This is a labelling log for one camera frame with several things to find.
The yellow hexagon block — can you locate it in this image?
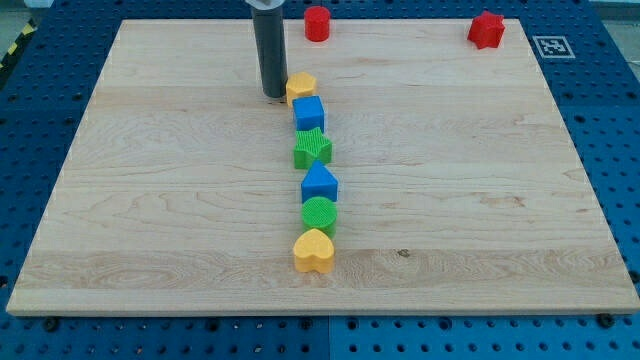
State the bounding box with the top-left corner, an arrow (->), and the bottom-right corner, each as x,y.
286,72 -> 317,108

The blue triangle block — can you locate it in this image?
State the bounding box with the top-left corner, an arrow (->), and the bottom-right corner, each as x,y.
301,160 -> 339,202

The green cylinder block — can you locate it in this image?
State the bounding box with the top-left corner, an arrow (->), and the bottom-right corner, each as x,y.
301,196 -> 338,238

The green star block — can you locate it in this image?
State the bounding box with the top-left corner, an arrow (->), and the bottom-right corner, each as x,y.
293,127 -> 333,169

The blue cube block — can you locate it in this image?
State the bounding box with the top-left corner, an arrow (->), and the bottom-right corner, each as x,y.
292,95 -> 325,133

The yellow heart block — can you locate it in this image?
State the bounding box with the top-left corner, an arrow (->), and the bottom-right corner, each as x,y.
293,228 -> 335,274

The light wooden board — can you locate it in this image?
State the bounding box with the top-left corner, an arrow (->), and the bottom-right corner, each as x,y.
7,19 -> 639,316

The red cylinder block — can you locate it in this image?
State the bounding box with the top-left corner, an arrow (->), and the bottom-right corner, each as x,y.
304,6 -> 331,42

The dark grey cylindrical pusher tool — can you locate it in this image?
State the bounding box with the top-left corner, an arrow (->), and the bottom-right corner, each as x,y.
245,0 -> 288,98

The red star block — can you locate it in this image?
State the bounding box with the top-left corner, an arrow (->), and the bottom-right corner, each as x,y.
467,10 -> 505,49

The white fiducial marker tag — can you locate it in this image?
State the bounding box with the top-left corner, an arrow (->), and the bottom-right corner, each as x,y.
533,35 -> 575,59

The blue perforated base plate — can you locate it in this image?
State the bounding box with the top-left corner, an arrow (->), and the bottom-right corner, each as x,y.
1,1 -> 639,359

